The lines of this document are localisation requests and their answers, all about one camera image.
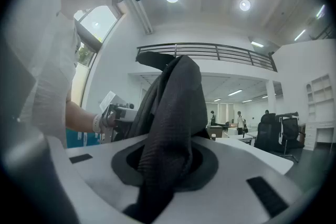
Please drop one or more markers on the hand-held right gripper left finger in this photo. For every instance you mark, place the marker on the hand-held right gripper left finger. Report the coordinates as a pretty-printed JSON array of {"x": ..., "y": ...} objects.
[{"x": 99, "y": 181}]

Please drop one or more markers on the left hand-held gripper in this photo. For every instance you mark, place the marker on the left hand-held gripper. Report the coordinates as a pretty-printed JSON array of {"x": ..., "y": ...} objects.
[{"x": 126, "y": 112}]

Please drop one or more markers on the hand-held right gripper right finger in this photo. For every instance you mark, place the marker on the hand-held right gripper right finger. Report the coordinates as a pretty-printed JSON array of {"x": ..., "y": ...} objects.
[{"x": 225, "y": 191}]

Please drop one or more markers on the black backpack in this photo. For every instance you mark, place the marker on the black backpack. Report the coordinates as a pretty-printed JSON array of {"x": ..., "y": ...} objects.
[{"x": 173, "y": 112}]

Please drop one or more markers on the person's left forearm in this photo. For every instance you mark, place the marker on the person's left forearm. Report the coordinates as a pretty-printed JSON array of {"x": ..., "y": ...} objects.
[{"x": 78, "y": 116}]

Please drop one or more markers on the person's left hand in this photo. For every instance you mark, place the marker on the person's left hand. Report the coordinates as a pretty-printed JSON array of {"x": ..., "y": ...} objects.
[{"x": 110, "y": 120}]

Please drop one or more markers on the white wristband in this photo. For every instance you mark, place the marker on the white wristband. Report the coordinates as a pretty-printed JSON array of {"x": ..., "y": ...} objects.
[{"x": 97, "y": 123}]

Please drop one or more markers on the blue storage box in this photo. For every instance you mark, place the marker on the blue storage box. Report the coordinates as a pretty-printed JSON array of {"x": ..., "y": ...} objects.
[{"x": 78, "y": 138}]

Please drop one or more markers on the small dark cup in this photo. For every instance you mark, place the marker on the small dark cup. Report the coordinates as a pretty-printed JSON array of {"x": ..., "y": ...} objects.
[{"x": 213, "y": 136}]

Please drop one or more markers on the white table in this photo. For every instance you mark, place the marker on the white table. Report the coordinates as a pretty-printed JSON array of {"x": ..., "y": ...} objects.
[{"x": 275, "y": 163}]

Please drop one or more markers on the white desk grey legs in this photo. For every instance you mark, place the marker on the white desk grey legs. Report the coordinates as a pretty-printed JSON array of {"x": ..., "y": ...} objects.
[{"x": 244, "y": 136}]

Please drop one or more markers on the brown wooden desk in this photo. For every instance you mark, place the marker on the brown wooden desk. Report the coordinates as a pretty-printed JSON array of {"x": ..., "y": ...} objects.
[{"x": 215, "y": 129}]

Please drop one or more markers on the black high-back office chair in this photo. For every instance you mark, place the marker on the black high-back office chair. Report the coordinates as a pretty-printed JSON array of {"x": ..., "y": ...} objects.
[{"x": 267, "y": 133}]

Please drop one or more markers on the person's white shirt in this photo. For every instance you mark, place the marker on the person's white shirt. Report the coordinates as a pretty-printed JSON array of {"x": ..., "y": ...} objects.
[{"x": 50, "y": 73}]

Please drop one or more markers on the black mesh visitor chair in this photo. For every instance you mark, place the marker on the black mesh visitor chair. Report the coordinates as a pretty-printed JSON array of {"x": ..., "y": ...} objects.
[{"x": 291, "y": 128}]

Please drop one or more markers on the white alcove desk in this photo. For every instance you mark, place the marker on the white alcove desk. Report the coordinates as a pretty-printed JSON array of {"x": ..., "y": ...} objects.
[{"x": 317, "y": 129}]

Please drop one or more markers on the black balcony railing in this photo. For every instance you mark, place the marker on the black balcony railing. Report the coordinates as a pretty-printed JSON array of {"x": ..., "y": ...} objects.
[{"x": 223, "y": 53}]

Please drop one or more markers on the long ceiling light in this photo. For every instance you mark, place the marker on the long ceiling light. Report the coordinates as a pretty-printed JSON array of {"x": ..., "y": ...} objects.
[
  {"x": 257, "y": 44},
  {"x": 299, "y": 34},
  {"x": 320, "y": 10}
]

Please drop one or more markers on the white wall shelf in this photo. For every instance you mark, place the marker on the white wall shelf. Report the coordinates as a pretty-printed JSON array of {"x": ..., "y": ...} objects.
[{"x": 320, "y": 97}]

